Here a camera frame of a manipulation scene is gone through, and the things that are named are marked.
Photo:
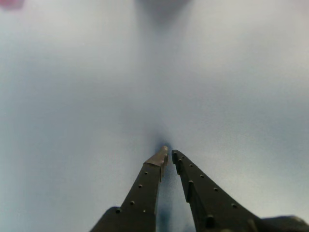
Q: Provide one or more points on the red cube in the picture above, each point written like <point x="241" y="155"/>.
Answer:
<point x="10" y="3"/>

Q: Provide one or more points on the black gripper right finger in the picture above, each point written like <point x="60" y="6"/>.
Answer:
<point x="212" y="207"/>

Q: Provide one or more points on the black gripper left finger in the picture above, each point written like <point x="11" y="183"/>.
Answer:
<point x="140" y="193"/>

